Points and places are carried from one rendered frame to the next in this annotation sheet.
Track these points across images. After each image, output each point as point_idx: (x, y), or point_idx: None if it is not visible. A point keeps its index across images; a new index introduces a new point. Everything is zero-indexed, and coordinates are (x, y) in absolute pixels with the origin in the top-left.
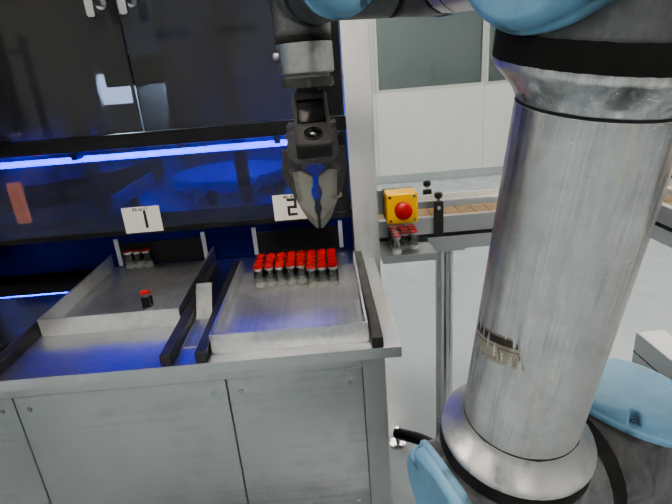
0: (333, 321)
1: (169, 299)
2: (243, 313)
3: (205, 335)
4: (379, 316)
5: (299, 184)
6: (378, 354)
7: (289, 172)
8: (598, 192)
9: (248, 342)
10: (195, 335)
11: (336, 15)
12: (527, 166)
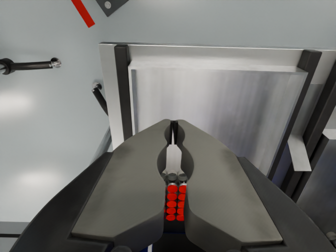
0: (166, 105)
1: (321, 175)
2: (254, 136)
3: (304, 88)
4: (119, 107)
5: (239, 191)
6: (124, 43)
7: (299, 241)
8: None
9: (260, 67)
10: (307, 104)
11: None
12: None
